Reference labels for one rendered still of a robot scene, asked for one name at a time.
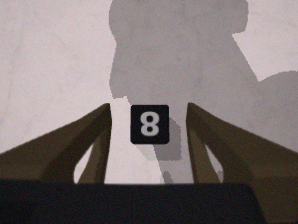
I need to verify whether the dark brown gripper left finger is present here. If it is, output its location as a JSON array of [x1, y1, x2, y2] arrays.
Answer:
[[0, 103, 112, 184]]

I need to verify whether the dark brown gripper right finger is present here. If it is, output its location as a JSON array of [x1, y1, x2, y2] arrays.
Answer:
[[186, 103, 298, 223]]

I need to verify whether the black calendar cube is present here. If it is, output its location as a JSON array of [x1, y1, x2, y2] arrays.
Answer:
[[130, 105, 169, 144]]

